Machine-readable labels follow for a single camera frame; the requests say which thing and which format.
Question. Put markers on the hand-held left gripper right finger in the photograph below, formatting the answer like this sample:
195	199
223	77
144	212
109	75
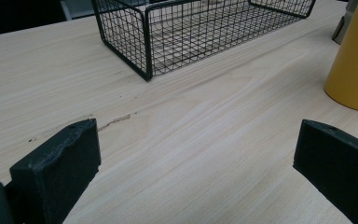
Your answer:
338	168

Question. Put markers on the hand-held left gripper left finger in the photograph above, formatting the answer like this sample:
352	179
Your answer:
59	168

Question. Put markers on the yellow cup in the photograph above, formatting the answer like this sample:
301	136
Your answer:
354	62

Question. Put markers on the grey metal cup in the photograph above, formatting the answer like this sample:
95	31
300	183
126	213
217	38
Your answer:
343	28

